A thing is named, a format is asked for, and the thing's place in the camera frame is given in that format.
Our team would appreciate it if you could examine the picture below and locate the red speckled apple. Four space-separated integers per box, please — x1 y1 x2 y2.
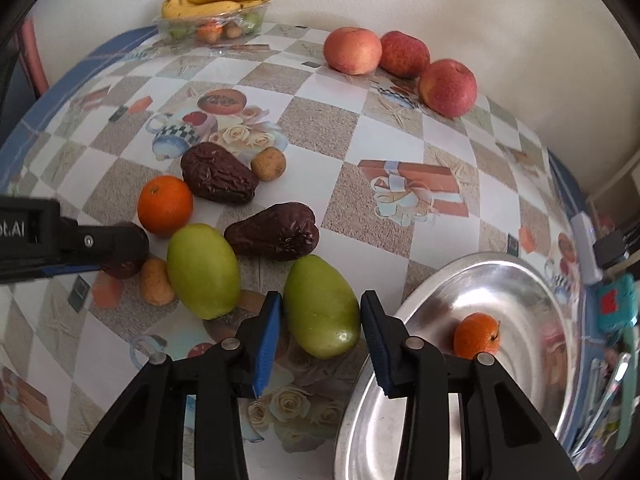
418 59 478 118

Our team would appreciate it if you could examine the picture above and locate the teal plastic gadget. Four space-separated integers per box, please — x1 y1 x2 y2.
597 275 640 333

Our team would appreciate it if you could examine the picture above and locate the wrinkled brown date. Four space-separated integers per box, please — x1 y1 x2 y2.
102 255 148 281
224 203 320 262
180 142 260 205

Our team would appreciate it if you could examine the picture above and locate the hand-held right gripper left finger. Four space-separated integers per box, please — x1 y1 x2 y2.
65 290 285 480

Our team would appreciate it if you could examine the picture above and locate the small orange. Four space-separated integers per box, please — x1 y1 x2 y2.
453 312 502 361

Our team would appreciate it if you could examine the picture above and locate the black power adapter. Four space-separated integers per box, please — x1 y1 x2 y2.
592 230 633 268

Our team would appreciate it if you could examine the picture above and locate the clear plastic wrapper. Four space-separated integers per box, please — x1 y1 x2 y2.
570 350 636 461

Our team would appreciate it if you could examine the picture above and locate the pink chair frame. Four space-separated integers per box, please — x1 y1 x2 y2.
17 17 51 101

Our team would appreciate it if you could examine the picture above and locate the pale pink apple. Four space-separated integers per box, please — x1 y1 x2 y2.
323 27 383 76

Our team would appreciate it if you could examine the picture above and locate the large orange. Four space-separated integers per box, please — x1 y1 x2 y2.
137 175 194 236

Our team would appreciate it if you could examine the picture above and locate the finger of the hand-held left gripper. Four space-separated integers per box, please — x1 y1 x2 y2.
50 217 151 277

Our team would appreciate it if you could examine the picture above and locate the white power strip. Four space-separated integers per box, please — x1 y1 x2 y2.
570 212 603 283

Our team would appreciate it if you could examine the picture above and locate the white shelf unit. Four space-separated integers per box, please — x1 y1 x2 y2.
585 155 640 241

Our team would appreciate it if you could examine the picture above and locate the small round tan longan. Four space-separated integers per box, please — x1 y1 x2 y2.
251 147 287 182

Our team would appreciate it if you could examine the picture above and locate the silver metal tray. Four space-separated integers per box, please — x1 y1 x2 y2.
334 252 581 480

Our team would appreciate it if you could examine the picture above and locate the dark red apple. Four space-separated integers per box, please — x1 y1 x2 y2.
380 31 431 79

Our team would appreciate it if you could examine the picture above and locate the checkered printed tablecloth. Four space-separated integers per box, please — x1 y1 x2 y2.
0 22 596 480

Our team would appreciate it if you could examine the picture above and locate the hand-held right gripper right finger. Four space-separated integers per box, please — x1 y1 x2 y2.
360 290 583 480

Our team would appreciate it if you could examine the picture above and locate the clear plastic container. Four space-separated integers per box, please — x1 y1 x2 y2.
152 2 271 45

